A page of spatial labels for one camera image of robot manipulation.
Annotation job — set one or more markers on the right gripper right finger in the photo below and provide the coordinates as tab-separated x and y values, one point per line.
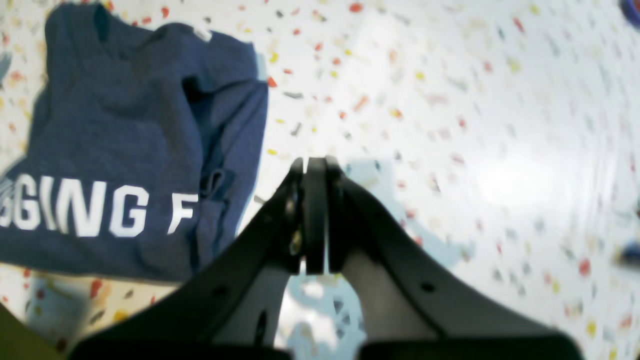
412	307

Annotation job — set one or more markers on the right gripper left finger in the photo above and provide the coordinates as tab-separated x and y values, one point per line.
230	310

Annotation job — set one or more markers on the blue grey T-shirt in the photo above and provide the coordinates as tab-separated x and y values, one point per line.
143	151

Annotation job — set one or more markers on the blue black bar clamp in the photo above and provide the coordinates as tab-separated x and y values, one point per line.
630	254

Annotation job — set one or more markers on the purple tape roll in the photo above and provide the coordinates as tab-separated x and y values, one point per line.
631	11

